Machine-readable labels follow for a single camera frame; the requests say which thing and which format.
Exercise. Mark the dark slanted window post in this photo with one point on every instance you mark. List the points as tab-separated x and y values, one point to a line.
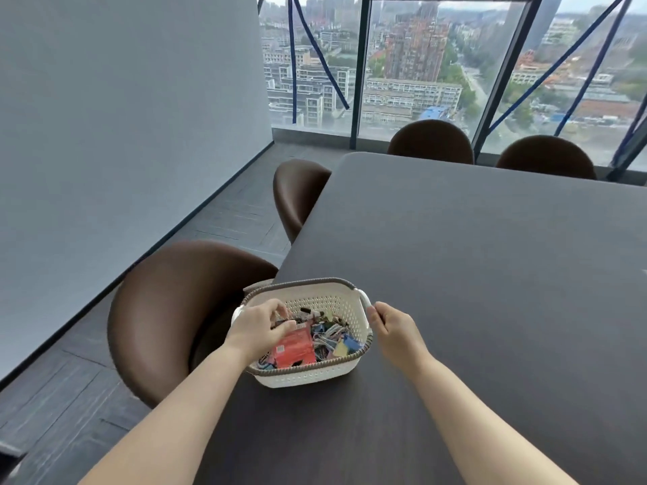
505	75

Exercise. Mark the red packet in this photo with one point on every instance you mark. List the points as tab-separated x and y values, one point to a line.
292	349

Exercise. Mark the dark grey object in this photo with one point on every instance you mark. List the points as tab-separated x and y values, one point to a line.
10	457

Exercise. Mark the pile of colourful binder clips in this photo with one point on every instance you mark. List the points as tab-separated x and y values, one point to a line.
331	338

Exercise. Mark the person's right hand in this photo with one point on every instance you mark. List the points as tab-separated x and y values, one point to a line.
399	335

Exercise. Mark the person's right fingers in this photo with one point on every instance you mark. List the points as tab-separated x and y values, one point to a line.
379	314

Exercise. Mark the person's right forearm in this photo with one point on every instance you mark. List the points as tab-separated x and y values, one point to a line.
480	424

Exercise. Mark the person's left fingers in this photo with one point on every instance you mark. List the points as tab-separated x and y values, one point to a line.
279	310

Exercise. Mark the dark upright window post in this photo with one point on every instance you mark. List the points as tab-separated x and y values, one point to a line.
360	70

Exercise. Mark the brown leather chair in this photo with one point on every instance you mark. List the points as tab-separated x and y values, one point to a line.
546	159
167	308
429	141
298	191

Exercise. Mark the white perforated plastic basket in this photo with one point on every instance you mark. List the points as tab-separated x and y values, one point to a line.
323	303

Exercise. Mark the person's left forearm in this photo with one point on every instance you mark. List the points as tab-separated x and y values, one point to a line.
177	424

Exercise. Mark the person's left hand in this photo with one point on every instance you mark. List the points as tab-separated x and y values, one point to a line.
252	330

